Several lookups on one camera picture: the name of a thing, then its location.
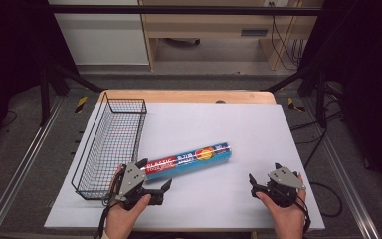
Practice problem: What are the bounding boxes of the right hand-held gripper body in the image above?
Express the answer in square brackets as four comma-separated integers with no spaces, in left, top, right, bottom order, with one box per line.
[260,166,307,209]

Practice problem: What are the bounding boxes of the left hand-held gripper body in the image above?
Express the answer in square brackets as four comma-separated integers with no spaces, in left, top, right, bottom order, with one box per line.
[113,161,165,211]

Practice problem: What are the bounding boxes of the black wire basket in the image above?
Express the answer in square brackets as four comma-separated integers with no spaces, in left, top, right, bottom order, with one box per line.
[71,92,148,201]

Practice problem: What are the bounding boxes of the blue plastic wrap box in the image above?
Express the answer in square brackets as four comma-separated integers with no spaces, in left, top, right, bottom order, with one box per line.
[141,141,233,181]

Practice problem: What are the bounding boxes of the person's left hand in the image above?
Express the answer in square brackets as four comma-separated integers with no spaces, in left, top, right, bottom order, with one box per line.
[104,164,152,237]

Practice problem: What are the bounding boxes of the person's right hand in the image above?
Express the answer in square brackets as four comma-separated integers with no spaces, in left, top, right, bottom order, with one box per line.
[255,171,308,239]

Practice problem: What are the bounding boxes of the white table mat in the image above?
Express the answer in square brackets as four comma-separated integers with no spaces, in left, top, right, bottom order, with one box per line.
[43,102,326,232]

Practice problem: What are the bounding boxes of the yellow black floor tape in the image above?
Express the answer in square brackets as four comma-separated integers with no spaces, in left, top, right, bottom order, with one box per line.
[286,97,306,113]
[75,96,89,114]

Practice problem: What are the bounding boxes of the black metal stand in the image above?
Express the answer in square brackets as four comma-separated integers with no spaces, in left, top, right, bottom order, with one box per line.
[261,61,329,129]
[39,61,104,127]

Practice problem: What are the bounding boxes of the wooden table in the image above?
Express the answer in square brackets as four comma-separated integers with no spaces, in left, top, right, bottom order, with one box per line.
[97,88,278,105]

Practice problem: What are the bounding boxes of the dark curtain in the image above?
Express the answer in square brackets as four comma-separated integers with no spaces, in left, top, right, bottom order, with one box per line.
[299,0,382,203]
[0,0,80,157]

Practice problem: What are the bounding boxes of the white cabinet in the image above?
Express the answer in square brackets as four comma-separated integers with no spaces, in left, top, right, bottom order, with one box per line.
[47,0,151,67]

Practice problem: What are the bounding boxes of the light wooden desk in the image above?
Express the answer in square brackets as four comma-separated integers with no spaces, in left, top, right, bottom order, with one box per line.
[138,0,324,72]

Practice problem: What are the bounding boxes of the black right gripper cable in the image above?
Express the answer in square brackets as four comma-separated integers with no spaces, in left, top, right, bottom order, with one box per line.
[287,188,312,234]

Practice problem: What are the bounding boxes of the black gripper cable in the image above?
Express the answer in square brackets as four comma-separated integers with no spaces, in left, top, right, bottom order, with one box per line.
[287,188,312,234]
[96,194,119,239]

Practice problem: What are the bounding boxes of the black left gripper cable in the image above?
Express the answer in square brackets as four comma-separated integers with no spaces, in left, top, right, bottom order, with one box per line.
[96,194,119,239]

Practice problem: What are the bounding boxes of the black floor cable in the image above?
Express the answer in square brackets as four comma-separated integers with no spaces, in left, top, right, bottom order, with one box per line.
[289,99,344,219]

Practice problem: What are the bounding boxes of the aluminium floor rail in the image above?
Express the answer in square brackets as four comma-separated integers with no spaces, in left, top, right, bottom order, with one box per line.
[302,98,382,239]
[0,95,65,239]

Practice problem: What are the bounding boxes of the black hanging cables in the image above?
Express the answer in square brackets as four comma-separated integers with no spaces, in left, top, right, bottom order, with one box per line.
[268,1,305,72]

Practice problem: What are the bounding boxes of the black metal frame bar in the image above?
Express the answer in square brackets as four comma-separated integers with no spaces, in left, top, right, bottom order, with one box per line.
[47,4,324,17]

